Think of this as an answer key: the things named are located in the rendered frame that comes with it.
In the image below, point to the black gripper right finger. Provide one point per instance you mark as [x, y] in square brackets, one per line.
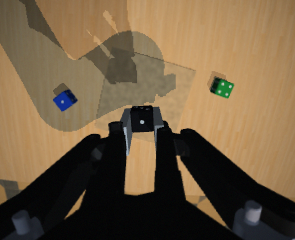
[249, 209]

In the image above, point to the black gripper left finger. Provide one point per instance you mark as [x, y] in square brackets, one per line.
[49, 198]

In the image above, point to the black die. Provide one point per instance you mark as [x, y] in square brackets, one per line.
[142, 118]

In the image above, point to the blue die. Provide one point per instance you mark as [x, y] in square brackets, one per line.
[65, 100]

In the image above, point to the dark green die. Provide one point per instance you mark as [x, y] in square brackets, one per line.
[222, 88]

